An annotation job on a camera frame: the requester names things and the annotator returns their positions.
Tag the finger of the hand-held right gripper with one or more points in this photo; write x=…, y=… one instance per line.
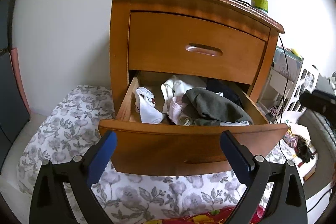
x=315, y=102

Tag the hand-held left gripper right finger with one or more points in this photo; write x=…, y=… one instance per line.
x=236, y=158

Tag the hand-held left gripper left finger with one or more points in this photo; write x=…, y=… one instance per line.
x=102, y=155

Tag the light grey underwear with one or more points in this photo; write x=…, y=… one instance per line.
x=233, y=123

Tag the olive green underwear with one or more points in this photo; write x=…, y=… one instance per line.
x=215, y=106

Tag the wooden drawer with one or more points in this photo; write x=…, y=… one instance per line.
x=162, y=150
x=157, y=43

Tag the white cartoon print underwear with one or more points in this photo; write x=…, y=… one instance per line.
x=147, y=111

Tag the dark navy sock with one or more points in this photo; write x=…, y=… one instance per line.
x=220, y=86

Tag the pale pink underwear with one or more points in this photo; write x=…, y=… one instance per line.
x=174, y=111

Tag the white garment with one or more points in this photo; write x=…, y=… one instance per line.
x=178, y=85

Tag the closed wooden drawer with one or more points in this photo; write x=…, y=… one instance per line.
x=157, y=43

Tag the white lattice rack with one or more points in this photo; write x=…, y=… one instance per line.
x=299, y=87

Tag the grey ribbed object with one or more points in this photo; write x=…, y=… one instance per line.
x=323, y=129

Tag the beige cloth pouch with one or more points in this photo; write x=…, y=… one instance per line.
x=299, y=130

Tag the colourful packet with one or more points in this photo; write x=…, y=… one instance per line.
x=290, y=137

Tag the grey floral blanket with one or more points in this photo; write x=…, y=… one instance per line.
x=78, y=119

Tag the black power adapter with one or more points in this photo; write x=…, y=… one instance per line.
x=270, y=116

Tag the black cloth bundle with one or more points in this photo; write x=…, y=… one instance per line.
x=303, y=150

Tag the red floral pillow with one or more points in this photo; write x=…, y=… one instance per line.
x=199, y=217

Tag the wooden nightstand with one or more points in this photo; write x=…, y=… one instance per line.
x=119, y=56

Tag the dark cabinet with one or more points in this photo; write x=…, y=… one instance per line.
x=10, y=108

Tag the white bottle with green label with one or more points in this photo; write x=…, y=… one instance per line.
x=259, y=2

